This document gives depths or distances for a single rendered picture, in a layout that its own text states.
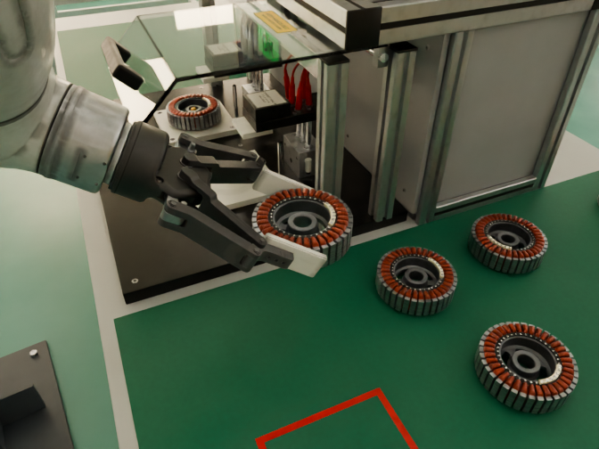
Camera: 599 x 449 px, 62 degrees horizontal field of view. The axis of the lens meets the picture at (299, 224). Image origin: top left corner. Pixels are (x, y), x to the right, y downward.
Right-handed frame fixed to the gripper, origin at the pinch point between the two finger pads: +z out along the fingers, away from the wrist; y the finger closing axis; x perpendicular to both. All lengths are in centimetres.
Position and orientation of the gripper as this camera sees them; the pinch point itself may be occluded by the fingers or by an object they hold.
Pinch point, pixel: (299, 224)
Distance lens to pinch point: 55.9
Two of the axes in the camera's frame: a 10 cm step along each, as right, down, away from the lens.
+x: 5.0, -7.0, -5.2
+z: 8.6, 3.4, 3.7
